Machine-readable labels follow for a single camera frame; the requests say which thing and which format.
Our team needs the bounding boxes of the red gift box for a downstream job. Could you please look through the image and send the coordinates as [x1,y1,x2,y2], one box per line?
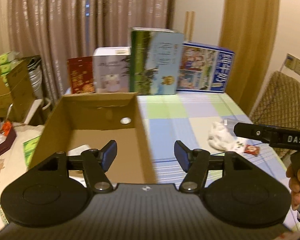
[67,56,95,94]

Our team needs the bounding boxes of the green tissue pack on bed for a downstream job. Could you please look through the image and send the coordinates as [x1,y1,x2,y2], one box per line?
[23,136,40,167]

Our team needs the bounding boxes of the red snack packet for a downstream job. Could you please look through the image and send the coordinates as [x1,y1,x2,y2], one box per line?
[243,144,260,156]

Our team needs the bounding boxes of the quilted brown chair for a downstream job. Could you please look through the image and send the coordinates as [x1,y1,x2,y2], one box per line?
[248,70,300,159]

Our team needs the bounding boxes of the white cloth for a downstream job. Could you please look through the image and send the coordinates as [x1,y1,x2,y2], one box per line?
[207,122,242,152]

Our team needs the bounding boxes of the person's right hand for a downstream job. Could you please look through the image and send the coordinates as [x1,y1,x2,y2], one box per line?
[286,165,300,210]

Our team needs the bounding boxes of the wooden sticks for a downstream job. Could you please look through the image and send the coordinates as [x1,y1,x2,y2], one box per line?
[184,11,196,41]

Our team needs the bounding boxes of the dark wooden tray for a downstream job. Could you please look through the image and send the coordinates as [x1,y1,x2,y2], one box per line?
[0,120,17,156]

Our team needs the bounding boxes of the green tissue packs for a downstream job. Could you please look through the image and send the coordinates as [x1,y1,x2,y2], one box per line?
[0,51,20,85]

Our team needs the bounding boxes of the green blue milk carton box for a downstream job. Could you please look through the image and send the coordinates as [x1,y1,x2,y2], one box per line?
[129,27,184,95]

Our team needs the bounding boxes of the open cardboard box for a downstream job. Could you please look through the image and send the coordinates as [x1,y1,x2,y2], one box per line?
[29,93,157,184]

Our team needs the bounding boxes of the stacked cardboard boxes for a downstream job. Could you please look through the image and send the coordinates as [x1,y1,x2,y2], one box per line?
[0,59,36,122]

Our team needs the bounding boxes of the brown curtain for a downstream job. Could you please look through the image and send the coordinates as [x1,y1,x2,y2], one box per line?
[7,0,174,102]

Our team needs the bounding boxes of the white striped bag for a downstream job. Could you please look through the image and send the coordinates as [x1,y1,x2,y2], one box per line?
[27,55,44,99]

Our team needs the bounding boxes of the white square plug adapter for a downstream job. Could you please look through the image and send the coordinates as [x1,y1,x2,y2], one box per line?
[67,145,91,156]

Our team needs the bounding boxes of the white appliance box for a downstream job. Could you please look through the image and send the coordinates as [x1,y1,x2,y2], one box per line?
[93,47,130,93]

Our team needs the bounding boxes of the clear plastic case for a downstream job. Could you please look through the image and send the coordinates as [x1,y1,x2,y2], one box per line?
[222,118,253,132]

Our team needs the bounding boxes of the wall socket with plug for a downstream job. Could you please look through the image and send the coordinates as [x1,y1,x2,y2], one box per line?
[285,53,296,70]

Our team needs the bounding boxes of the wooden door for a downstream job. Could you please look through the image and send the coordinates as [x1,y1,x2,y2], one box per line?
[219,0,280,114]

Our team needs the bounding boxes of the checked tablecloth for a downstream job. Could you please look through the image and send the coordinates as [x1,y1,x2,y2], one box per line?
[136,90,300,230]

